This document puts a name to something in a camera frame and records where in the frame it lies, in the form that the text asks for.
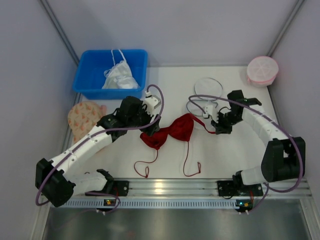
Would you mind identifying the red bra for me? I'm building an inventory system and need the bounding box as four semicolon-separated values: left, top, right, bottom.
133;113;216;179

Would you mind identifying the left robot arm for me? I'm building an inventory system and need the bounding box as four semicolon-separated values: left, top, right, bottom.
35;93;164;207

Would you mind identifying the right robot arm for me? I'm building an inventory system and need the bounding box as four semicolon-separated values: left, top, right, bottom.
211;90;306;187

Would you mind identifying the white bra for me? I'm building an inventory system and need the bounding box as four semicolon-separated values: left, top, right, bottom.
102;49;140;89

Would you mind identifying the floral patterned bra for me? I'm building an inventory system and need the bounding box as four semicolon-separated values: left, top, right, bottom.
67;101;107;145

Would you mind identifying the pink trimmed mesh laundry bag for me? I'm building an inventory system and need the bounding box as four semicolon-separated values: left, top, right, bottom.
246;56;279;88

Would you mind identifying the blue plastic bin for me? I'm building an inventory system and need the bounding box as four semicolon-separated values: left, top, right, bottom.
72;49;148;100

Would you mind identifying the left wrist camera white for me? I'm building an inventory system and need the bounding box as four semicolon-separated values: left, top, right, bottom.
142;91;162;116

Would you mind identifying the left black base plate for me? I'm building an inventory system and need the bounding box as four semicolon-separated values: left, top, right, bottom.
85;180;130;197

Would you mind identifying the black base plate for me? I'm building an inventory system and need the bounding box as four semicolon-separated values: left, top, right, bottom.
217;180;264;198
85;180;130;197

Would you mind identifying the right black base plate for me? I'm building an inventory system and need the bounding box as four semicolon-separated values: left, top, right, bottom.
217;180;264;198

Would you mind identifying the aluminium mounting rail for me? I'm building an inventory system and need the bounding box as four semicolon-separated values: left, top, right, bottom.
42;177;313;201

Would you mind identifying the slotted cable duct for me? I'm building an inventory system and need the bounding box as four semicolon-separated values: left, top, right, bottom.
61;198;252;209

